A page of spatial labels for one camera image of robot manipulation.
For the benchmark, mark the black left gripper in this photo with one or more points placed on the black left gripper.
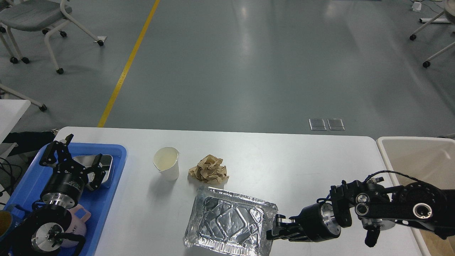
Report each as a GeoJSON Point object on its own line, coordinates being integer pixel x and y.
{"type": "Point", "coordinates": [66, 184]}

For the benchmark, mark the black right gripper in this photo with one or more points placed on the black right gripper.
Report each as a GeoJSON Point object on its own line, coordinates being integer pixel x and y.
{"type": "Point", "coordinates": [316, 223]}

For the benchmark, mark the steel rectangular tray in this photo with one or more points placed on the steel rectangular tray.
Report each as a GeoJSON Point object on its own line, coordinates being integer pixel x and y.
{"type": "Point", "coordinates": [106, 164]}

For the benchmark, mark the pink mug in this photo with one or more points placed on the pink mug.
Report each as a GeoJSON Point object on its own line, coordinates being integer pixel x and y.
{"type": "Point", "coordinates": [75, 220]}

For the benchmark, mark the aluminium foil tray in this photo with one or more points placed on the aluminium foil tray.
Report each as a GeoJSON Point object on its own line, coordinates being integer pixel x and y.
{"type": "Point", "coordinates": [230, 223]}

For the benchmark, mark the white paper cup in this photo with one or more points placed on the white paper cup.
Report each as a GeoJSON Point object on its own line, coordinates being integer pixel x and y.
{"type": "Point", "coordinates": [166, 162]}

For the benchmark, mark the brown paper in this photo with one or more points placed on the brown paper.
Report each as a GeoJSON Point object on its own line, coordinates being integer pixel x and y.
{"type": "Point", "coordinates": [438, 246]}
{"type": "Point", "coordinates": [210, 170]}

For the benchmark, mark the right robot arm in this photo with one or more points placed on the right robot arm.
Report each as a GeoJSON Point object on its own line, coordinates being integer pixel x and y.
{"type": "Point", "coordinates": [418, 205]}

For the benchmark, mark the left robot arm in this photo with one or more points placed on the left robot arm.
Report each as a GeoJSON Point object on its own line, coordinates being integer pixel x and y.
{"type": "Point", "coordinates": [45, 229]}

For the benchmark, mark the blue plastic tray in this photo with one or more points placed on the blue plastic tray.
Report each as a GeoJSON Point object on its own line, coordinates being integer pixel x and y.
{"type": "Point", "coordinates": [97, 202]}

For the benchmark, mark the person in grey sweater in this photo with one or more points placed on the person in grey sweater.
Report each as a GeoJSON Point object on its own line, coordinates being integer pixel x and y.
{"type": "Point", "coordinates": [29, 141]}

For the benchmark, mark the white chair leg left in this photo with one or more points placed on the white chair leg left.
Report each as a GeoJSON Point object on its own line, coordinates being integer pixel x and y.
{"type": "Point", "coordinates": [42, 107]}

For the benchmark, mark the white side table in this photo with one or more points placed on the white side table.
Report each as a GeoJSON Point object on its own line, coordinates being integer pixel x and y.
{"type": "Point", "coordinates": [10, 113]}

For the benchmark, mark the dark blue mug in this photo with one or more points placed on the dark blue mug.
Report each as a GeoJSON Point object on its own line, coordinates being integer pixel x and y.
{"type": "Point", "coordinates": [9, 221]}

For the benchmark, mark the left floor socket plate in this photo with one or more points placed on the left floor socket plate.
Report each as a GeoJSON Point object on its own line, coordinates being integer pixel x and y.
{"type": "Point", "coordinates": [317, 124]}

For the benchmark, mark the floor socket plate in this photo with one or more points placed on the floor socket plate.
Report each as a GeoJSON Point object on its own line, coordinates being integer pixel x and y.
{"type": "Point", "coordinates": [317, 124]}
{"type": "Point", "coordinates": [336, 124]}

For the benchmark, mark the right floor socket plate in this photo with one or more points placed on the right floor socket plate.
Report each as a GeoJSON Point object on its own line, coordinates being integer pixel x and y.
{"type": "Point", "coordinates": [336, 124]}

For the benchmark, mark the white plastic bin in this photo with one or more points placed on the white plastic bin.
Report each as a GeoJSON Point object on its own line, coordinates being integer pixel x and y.
{"type": "Point", "coordinates": [431, 160]}

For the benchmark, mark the brown paper in bin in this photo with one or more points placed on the brown paper in bin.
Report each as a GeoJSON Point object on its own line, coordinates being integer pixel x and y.
{"type": "Point", "coordinates": [438, 246]}

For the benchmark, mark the grey chair on castors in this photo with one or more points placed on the grey chair on castors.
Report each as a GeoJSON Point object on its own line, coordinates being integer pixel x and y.
{"type": "Point", "coordinates": [38, 15]}

